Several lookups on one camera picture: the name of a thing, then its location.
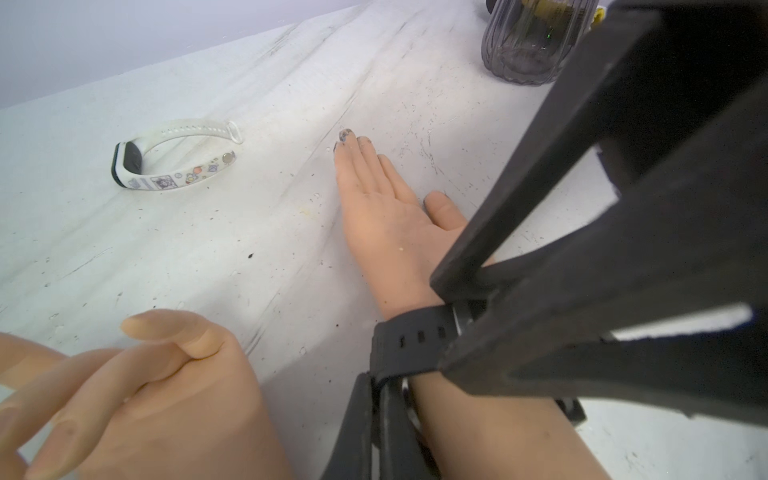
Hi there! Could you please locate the mannequin hand with painted nails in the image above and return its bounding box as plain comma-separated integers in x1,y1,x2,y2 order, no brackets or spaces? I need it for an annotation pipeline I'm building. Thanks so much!
334,129,608,479

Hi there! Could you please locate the mannequin hand with bent fingers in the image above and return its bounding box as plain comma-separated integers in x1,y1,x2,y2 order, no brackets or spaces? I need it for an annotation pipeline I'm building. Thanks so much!
1,309,294,479

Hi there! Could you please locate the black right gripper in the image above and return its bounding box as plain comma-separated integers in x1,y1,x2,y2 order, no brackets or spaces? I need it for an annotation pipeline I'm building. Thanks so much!
598,1,767,192

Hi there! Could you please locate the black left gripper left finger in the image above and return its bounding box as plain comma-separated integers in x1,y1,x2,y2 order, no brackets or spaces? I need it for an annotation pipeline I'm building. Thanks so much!
321,373,375,480

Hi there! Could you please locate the purple ribbed glass vase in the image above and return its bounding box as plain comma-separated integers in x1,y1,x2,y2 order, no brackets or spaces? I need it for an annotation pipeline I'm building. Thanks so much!
481,0,606,86

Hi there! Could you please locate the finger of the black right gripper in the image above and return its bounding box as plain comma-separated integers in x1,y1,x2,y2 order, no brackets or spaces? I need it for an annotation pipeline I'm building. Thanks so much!
439,81,767,424
430,5,660,303

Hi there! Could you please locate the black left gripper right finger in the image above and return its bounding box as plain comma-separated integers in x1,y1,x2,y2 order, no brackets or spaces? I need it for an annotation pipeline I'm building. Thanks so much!
378,379,440,480

